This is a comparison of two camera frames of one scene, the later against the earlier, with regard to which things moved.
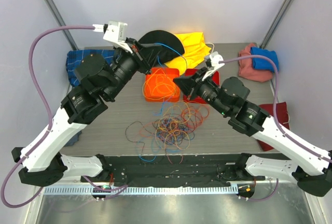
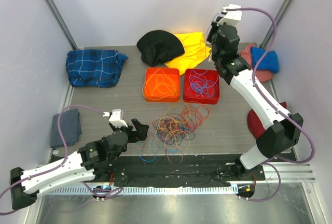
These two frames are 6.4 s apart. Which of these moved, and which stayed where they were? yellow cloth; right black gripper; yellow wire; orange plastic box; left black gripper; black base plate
Moved: left black gripper; right black gripper
Stayed: yellow cloth; yellow wire; orange plastic box; black base plate
